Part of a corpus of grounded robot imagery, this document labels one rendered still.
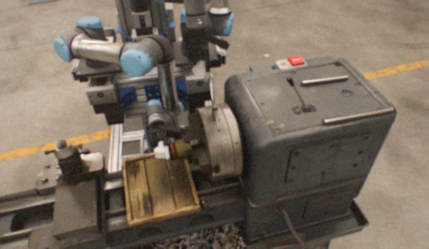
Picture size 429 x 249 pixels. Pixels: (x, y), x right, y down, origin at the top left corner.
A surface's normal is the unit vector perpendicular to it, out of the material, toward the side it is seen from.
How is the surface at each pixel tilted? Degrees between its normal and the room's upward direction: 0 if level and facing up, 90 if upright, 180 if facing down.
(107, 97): 90
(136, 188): 0
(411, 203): 0
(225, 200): 0
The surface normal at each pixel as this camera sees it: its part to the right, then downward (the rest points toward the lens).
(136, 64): -0.36, 0.64
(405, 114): -0.03, -0.72
